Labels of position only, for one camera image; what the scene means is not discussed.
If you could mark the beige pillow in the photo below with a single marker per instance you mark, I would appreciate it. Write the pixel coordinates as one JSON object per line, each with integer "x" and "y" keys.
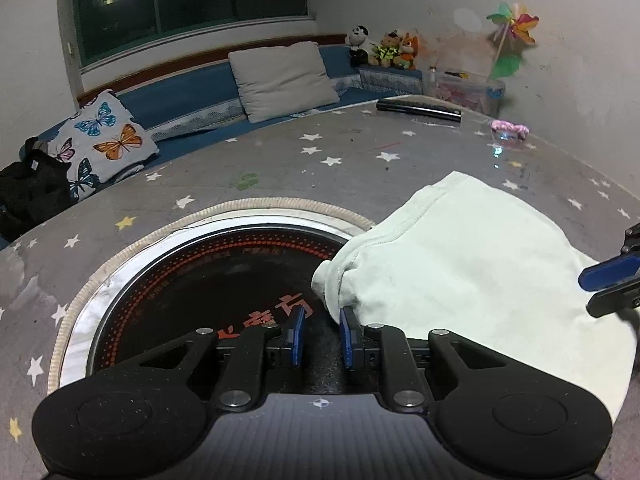
{"x": 285, "y": 80}

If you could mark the butterfly print pillow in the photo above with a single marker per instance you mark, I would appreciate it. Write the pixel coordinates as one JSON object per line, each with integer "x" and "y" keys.
{"x": 110, "y": 135}

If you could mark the blue sofa bench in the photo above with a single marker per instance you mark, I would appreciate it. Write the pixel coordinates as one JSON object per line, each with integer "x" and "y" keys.
{"x": 190, "y": 95}

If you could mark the panda plush toy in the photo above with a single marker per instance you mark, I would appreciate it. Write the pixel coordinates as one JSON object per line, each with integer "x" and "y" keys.
{"x": 360, "y": 40}

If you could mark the colourful pinwheel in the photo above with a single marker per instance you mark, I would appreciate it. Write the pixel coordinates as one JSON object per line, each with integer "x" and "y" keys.
{"x": 520, "y": 25}

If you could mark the black jacket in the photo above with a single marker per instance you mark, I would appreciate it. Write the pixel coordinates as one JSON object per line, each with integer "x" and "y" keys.
{"x": 30, "y": 195}

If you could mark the clear plastic box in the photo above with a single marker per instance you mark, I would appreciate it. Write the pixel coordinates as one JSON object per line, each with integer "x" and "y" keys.
{"x": 465, "y": 92}

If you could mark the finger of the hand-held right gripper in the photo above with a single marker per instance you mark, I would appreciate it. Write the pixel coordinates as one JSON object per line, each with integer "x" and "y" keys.
{"x": 607, "y": 272}
{"x": 615, "y": 302}

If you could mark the grey star-print tablecloth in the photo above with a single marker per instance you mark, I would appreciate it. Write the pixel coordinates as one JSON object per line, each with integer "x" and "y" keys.
{"x": 300, "y": 175}

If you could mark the brown bear plush toy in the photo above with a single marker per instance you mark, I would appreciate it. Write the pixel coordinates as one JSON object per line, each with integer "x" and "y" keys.
{"x": 390, "y": 50}

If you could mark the round black induction cooktop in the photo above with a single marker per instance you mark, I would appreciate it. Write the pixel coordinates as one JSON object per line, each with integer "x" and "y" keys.
{"x": 200, "y": 285}

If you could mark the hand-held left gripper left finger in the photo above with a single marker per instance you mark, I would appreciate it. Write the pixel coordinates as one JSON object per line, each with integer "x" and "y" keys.
{"x": 298, "y": 335}

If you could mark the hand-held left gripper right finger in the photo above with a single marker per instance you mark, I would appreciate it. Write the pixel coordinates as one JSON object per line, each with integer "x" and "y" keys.
{"x": 348, "y": 337}

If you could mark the orange fox plush toy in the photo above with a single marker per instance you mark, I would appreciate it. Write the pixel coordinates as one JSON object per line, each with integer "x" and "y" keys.
{"x": 410, "y": 47}

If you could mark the pale green garment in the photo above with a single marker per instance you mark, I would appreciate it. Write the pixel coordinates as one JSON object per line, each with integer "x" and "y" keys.
{"x": 475, "y": 260}

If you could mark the pink toy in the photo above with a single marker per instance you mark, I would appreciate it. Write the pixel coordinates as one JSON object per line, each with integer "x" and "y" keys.
{"x": 507, "y": 127}

